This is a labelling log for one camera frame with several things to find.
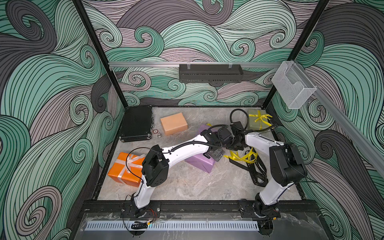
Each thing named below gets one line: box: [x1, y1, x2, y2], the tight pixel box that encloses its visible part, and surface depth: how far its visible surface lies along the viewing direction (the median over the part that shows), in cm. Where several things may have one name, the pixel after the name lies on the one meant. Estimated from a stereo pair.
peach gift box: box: [160, 112, 188, 136], surface depth 106 cm
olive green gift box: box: [248, 109, 270, 131], surface depth 106 cm
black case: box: [119, 105, 154, 143], surface depth 106 cm
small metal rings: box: [152, 129, 163, 138], surface depth 106 cm
